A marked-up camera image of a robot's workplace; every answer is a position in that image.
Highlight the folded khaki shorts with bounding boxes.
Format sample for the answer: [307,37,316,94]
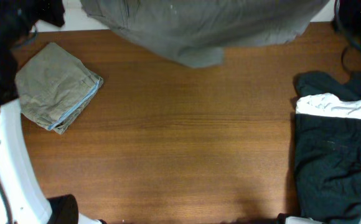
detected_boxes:
[16,42,103,134]

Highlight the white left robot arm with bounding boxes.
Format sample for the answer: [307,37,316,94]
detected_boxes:
[0,0,97,223]

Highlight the dark green garment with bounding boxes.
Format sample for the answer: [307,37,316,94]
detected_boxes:
[292,70,361,224]

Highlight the white garment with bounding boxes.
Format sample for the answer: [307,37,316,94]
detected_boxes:
[296,93,361,119]

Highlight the grey-green shorts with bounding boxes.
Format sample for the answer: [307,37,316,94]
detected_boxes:
[80,0,327,68]

